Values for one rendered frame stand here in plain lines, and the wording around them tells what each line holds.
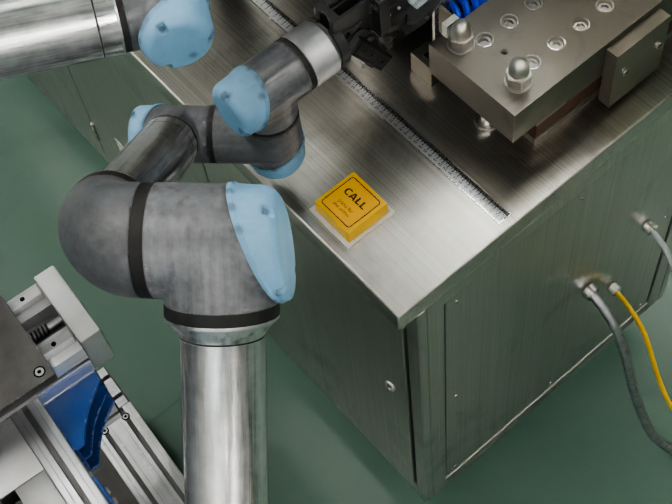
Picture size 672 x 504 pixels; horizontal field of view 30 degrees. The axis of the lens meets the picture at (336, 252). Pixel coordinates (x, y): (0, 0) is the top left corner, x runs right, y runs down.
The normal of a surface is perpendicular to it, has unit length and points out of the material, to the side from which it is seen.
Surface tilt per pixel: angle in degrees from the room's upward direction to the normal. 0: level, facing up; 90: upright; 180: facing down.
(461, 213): 0
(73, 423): 0
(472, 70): 0
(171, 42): 90
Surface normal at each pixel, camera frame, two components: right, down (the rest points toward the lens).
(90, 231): -0.53, -0.12
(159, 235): -0.10, -0.06
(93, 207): -0.51, -0.49
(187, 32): 0.28, 0.83
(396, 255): -0.08, -0.49
